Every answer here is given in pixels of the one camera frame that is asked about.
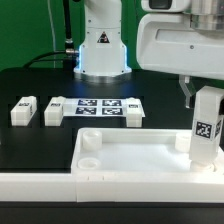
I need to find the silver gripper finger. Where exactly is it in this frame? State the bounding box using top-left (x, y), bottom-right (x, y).
top-left (179, 75), bottom-right (196, 109)

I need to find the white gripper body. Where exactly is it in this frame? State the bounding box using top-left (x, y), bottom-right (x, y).
top-left (136, 13), bottom-right (224, 80)

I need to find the white desk top tray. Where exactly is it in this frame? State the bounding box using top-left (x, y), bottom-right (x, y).
top-left (71, 128), bottom-right (224, 177)

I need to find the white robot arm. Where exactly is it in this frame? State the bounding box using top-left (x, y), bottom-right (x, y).
top-left (74, 0), bottom-right (224, 82)

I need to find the white marker sheet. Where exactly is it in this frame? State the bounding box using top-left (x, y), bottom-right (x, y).
top-left (61, 97), bottom-right (146, 118)

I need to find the white front fence bar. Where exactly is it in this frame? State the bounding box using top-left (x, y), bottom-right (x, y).
top-left (0, 173), bottom-right (224, 203)

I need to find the black cable vertical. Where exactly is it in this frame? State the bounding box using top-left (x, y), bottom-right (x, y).
top-left (63, 0), bottom-right (74, 70)

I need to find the thin white cable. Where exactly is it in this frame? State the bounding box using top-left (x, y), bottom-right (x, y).
top-left (46, 0), bottom-right (57, 69)

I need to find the black cable horizontal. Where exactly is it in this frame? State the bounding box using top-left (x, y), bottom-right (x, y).
top-left (22, 49), bottom-right (80, 69)

